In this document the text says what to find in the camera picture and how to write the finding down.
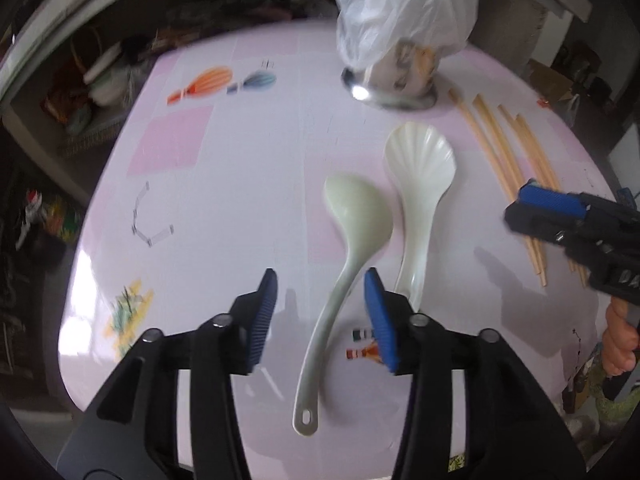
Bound wooden chopstick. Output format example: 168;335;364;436
473;93;547;287
448;88;549;288
516;114;588;288
498;104;547;273

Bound grey-green ceramic ladle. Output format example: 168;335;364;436
292;172;394;437

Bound white shell-shaped ceramic spoon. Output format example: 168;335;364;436
384;122;457;311

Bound right hand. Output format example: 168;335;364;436
602;297;639;377

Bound cardboard box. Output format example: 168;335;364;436
527;58;576;108

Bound steel utensil holder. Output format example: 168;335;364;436
342;40;438;110

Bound white plastic bag liner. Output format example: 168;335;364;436
336;0;478;70

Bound stacked white bowls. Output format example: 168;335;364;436
84;55;131;108

